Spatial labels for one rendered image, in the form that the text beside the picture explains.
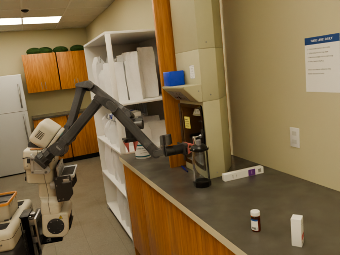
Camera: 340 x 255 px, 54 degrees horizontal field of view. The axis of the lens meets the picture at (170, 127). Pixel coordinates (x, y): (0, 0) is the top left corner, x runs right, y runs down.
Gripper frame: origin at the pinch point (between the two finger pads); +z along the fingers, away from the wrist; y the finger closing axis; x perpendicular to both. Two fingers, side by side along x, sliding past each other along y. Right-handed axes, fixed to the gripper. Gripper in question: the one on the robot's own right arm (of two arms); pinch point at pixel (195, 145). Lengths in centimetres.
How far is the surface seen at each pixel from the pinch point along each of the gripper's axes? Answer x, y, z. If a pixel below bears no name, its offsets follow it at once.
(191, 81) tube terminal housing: -38.1, 6.7, 4.7
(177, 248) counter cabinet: 56, -8, -21
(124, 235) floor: 114, 141, -16
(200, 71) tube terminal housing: -43.8, -5.2, 4.5
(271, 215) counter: 21, -64, 2
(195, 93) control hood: -31.5, -5.4, 0.4
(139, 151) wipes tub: 14, 71, -12
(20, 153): 77, 484, -109
